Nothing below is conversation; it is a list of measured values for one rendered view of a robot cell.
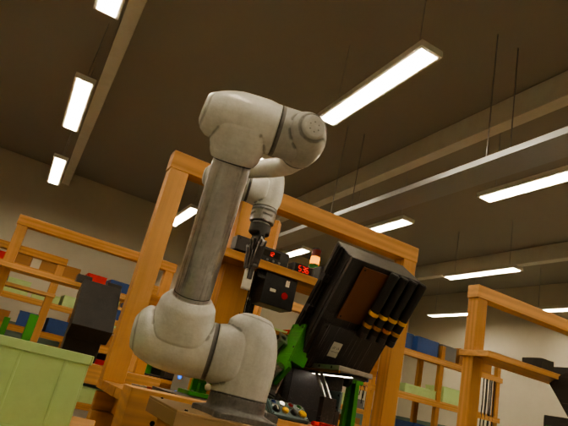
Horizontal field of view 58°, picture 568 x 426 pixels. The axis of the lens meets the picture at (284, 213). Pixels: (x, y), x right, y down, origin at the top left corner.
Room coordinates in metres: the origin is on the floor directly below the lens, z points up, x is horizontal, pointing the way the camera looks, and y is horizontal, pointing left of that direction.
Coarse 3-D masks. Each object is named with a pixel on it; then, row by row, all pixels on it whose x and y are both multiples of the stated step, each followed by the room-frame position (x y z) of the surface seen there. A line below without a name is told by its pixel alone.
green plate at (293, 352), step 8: (296, 328) 2.22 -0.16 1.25; (304, 328) 2.16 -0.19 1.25; (288, 336) 2.25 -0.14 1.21; (296, 336) 2.18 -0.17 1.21; (304, 336) 2.18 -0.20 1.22; (288, 344) 2.21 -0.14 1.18; (296, 344) 2.15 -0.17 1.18; (280, 352) 2.25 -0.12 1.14; (288, 352) 2.18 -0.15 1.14; (296, 352) 2.17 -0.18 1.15; (304, 352) 2.18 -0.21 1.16; (280, 360) 2.21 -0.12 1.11; (288, 360) 2.15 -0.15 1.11; (296, 360) 2.17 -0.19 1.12; (304, 360) 2.19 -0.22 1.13
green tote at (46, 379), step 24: (0, 336) 1.00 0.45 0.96; (0, 360) 1.01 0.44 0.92; (24, 360) 1.03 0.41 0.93; (48, 360) 1.04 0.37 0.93; (72, 360) 1.05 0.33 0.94; (0, 384) 1.02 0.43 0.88; (24, 384) 1.03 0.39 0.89; (48, 384) 1.05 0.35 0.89; (72, 384) 1.06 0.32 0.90; (0, 408) 1.02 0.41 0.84; (24, 408) 1.04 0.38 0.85; (48, 408) 1.05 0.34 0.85; (72, 408) 1.06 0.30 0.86
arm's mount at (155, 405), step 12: (156, 396) 1.60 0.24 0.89; (156, 408) 1.47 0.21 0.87; (168, 408) 1.36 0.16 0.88; (180, 408) 1.36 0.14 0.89; (192, 408) 1.47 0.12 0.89; (168, 420) 1.33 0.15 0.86; (180, 420) 1.29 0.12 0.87; (192, 420) 1.30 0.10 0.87; (204, 420) 1.31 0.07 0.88; (216, 420) 1.32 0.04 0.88; (228, 420) 1.37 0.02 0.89
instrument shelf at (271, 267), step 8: (224, 256) 2.29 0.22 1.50; (232, 256) 2.28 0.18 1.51; (240, 256) 2.29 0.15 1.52; (232, 264) 2.40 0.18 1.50; (240, 264) 2.36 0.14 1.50; (264, 264) 2.34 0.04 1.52; (272, 264) 2.36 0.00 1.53; (272, 272) 2.38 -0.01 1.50; (280, 272) 2.38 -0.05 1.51; (288, 272) 2.39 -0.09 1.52; (296, 272) 2.41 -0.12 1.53; (296, 280) 2.42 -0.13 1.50; (304, 280) 2.43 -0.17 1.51; (312, 280) 2.45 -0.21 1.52; (304, 288) 2.57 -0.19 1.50; (312, 288) 2.53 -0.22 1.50
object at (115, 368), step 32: (160, 192) 2.32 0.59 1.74; (160, 224) 2.26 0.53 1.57; (160, 256) 2.28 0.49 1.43; (128, 288) 2.31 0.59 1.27; (224, 288) 2.41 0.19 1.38; (128, 320) 2.26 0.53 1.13; (224, 320) 2.42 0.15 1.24; (128, 352) 2.27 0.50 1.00; (384, 352) 2.85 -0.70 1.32; (384, 384) 2.81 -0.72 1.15; (384, 416) 2.80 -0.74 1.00
